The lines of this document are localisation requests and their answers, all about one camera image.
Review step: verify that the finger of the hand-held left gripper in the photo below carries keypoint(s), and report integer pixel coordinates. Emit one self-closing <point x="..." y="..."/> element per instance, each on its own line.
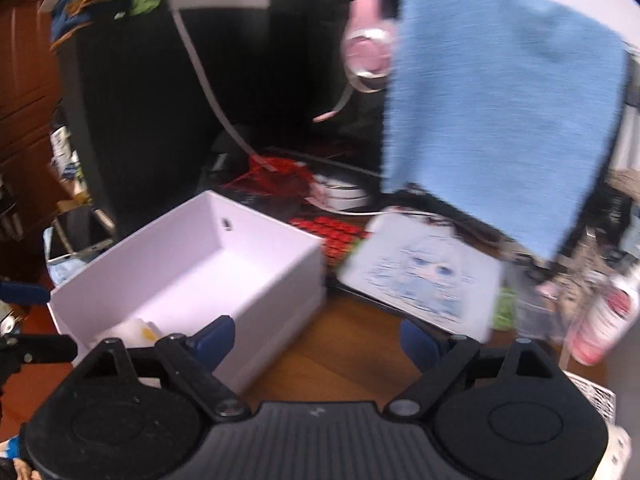
<point x="22" y="293"/>
<point x="45" y="348"/>

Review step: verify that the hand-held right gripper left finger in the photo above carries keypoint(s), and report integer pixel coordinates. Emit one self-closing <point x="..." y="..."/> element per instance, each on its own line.
<point x="215" y="340"/>

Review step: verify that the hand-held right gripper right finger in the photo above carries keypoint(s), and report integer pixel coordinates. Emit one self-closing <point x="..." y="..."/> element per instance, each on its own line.
<point x="420" y="347"/>

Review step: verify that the yellow white cloth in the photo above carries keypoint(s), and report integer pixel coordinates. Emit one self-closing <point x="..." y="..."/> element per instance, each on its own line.
<point x="130" y="332"/>

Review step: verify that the clear plastic packet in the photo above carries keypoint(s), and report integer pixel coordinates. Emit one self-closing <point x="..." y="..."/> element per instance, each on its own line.
<point x="60" y="272"/>

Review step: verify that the smartphone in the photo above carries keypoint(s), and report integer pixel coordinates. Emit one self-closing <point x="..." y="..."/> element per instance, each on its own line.
<point x="80" y="255"/>

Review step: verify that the white anime print pad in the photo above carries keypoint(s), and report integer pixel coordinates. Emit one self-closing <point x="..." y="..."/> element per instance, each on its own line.
<point x="425" y="270"/>

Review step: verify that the green patterned packet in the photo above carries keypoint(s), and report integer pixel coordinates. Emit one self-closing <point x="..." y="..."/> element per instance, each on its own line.
<point x="504" y="310"/>

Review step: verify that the clear plastic box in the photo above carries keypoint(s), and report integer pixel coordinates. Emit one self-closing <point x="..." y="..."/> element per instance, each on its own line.
<point x="542" y="315"/>

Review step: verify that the red keycap keyboard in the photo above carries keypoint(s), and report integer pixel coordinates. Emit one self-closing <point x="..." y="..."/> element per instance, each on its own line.
<point x="335" y="235"/>

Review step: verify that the white round monitor base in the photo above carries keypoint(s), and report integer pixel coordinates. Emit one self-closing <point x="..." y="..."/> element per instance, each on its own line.
<point x="345" y="192"/>

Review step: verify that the pink white lotion pump bottle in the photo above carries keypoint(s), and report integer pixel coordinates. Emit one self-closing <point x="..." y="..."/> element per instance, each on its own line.
<point x="600" y="320"/>

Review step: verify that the white lattice basket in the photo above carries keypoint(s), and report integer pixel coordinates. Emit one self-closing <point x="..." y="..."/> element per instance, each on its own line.
<point x="595" y="400"/>

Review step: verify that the wooden cabinet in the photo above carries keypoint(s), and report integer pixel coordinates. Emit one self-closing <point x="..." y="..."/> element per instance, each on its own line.
<point x="25" y="85"/>

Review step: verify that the black computer tower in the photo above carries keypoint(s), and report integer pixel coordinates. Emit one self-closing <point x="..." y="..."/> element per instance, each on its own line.
<point x="140" y="110"/>

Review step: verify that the blue towel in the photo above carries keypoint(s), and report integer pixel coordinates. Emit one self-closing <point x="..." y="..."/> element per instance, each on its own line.
<point x="500" y="100"/>

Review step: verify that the black monitor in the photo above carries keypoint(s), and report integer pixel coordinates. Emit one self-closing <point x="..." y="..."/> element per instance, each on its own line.
<point x="300" y="85"/>

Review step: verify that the blue orange cloth bag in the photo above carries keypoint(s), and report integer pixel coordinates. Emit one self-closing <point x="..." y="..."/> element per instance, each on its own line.
<point x="75" y="20"/>

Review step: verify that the pink headset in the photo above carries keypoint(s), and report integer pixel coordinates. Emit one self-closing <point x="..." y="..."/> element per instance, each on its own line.
<point x="367" y="50"/>

